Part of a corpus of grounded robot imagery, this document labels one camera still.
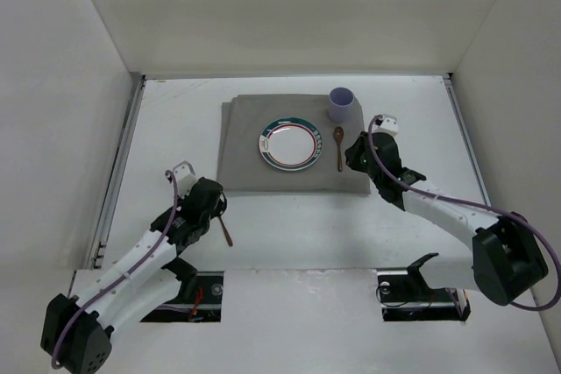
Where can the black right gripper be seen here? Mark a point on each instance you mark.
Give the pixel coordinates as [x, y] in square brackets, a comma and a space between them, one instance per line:
[357, 155]

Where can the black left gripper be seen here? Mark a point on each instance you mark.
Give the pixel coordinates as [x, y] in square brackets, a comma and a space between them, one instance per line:
[215, 206]

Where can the brown wooden spoon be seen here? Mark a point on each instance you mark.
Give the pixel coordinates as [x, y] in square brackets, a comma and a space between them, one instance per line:
[338, 135]

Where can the brown wooden fork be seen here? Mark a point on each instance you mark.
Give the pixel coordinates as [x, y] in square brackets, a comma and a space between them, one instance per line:
[226, 232]

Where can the lilac cup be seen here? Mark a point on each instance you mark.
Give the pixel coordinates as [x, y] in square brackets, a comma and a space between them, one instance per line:
[341, 101]

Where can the grey cloth napkin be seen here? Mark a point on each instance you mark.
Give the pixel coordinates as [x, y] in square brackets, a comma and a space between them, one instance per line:
[241, 169]

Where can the white plate with coloured rim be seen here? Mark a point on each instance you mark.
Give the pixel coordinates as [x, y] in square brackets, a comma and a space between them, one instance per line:
[290, 144]

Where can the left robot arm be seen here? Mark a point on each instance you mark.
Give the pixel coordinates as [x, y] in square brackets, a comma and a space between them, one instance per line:
[79, 331]

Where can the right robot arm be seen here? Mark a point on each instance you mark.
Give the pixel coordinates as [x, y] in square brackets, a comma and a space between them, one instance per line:
[506, 260]

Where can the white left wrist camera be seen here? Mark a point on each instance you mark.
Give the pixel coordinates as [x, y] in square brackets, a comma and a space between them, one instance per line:
[183, 176]

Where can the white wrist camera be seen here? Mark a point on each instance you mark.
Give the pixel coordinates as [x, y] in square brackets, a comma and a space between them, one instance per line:
[387, 124]
[183, 176]

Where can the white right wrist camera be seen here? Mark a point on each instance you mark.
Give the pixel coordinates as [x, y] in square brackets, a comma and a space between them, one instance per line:
[387, 124]

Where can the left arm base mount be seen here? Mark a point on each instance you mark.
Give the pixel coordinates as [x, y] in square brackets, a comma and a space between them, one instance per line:
[199, 299]

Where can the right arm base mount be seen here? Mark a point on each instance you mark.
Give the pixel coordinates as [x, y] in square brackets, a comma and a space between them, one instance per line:
[405, 296]

